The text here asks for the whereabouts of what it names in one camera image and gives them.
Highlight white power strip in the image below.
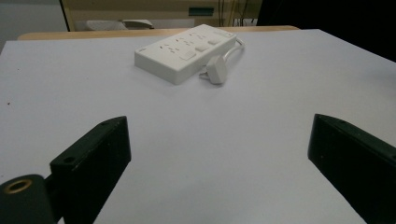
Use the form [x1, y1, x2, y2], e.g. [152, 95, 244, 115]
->
[134, 23, 238, 86]

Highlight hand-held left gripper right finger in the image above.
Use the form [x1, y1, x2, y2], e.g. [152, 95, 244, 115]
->
[307, 113, 396, 224]

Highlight hanging cables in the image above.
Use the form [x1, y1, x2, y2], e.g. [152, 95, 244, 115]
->
[218, 0, 259, 27]

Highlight beige cabinet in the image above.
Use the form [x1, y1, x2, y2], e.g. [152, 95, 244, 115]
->
[59, 0, 263, 32]

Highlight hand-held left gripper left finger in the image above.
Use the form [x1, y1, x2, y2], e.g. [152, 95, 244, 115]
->
[49, 115, 133, 224]

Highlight white power cable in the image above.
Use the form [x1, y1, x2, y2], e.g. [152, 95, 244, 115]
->
[222, 36, 246, 63]

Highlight white plug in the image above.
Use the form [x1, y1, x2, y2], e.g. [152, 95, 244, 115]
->
[199, 55, 228, 85]

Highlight wooden table edge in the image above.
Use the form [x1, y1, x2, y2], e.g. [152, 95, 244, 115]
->
[17, 25, 301, 41]

